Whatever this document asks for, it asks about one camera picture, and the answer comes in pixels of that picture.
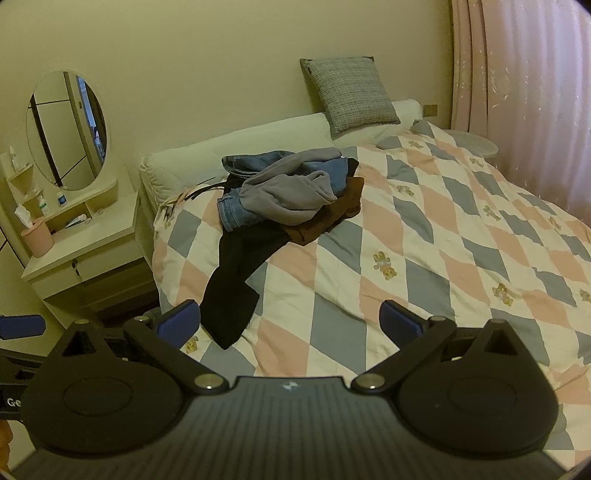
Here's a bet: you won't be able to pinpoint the checkered pastel quilt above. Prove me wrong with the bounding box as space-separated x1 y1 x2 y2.
150 118 591 467

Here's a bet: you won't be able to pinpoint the grey sweatshirt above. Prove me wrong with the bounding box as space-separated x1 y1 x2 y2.
239 147 349 226

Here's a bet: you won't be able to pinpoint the white dressing table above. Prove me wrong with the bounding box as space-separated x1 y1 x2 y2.
1 153 157 326

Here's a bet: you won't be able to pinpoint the white bed headboard pillow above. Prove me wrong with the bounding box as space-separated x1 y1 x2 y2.
139 99 423 212

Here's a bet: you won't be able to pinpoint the black garment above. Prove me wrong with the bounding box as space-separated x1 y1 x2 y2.
200 158 359 350

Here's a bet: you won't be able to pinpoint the pink curtain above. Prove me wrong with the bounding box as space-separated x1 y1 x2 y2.
451 0 590 222

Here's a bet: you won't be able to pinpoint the blue denim jeans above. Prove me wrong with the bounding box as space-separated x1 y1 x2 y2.
217 150 294 231

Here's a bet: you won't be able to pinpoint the oval vanity mirror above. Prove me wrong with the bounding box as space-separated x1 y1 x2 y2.
26 71 107 191

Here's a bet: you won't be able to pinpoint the grey woven cushion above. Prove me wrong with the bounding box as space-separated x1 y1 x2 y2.
300 56 401 136

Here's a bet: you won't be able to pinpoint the brown garment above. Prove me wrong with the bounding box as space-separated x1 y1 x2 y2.
283 177 365 246

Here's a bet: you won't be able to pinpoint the round white side table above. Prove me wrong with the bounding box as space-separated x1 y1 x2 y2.
447 130 499 159

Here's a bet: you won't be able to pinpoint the pink tissue cup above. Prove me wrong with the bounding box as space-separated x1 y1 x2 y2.
21 217 54 258

